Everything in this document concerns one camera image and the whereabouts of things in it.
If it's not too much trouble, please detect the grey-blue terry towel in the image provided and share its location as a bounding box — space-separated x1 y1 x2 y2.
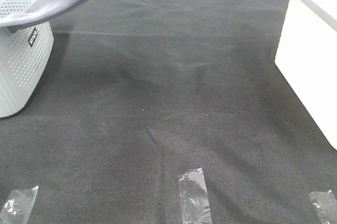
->
1 0 89 33

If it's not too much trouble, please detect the middle clear tape strip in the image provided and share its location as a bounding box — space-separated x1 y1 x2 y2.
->
179 168 212 223

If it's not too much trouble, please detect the right clear tape strip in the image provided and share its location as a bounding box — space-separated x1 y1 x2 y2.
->
309 190 336 224

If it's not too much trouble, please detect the left clear tape strip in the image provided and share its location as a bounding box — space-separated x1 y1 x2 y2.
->
1 186 39 224

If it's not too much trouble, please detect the clear tape strip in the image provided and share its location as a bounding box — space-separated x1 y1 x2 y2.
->
179 168 212 223
1 186 39 224
309 190 336 224

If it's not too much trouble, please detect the black table cloth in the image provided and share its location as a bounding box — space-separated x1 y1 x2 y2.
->
1 0 336 223

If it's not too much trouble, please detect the grey perforated laundry basket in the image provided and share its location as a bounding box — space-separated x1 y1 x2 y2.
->
1 0 54 118

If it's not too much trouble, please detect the cream storage box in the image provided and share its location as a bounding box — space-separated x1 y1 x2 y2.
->
275 0 336 148

